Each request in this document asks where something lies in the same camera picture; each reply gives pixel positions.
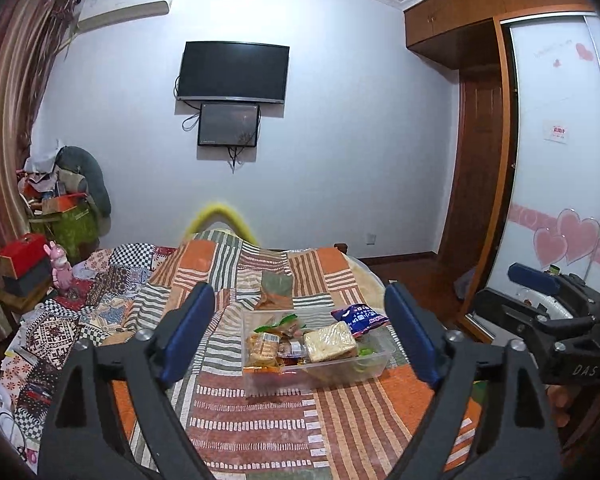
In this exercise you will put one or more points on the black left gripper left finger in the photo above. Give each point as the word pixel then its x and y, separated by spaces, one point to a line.
pixel 83 436

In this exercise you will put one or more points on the nut crisp bar pack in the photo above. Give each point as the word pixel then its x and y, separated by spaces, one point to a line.
pixel 262 349

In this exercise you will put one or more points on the blue orange chips bag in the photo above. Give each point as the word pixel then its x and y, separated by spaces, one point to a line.
pixel 360 318

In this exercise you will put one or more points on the toast bread slice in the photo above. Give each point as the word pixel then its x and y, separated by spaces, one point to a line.
pixel 330 343

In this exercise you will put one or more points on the brown biscuit pack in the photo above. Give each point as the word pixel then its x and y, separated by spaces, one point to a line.
pixel 291 349

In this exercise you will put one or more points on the person's right hand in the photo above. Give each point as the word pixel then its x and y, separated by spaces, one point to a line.
pixel 568 404

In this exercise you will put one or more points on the patchwork quilt bedspread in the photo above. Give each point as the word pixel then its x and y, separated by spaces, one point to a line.
pixel 357 431

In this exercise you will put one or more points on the white sliding wardrobe door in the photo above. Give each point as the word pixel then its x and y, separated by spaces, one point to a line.
pixel 553 216

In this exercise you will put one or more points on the dark grey box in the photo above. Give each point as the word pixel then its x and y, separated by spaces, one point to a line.
pixel 39 274

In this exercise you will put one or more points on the pink rabbit toy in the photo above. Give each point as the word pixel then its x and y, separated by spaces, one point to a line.
pixel 62 274

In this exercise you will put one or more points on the red gift box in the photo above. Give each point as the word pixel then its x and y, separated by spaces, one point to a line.
pixel 20 256

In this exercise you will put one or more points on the clear plastic storage box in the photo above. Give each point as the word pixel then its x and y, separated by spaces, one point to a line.
pixel 295 376

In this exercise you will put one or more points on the pile of clothes and bags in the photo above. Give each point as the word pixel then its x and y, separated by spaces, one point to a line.
pixel 66 199

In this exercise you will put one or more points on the brown wooden wardrobe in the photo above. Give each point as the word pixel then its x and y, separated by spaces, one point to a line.
pixel 467 36

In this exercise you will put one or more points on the striped curtain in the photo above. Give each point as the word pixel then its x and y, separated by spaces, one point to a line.
pixel 30 35

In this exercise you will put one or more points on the small wall monitor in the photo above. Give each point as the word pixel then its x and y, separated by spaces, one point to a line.
pixel 228 125

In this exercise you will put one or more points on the black wall television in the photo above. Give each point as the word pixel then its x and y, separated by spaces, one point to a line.
pixel 233 71

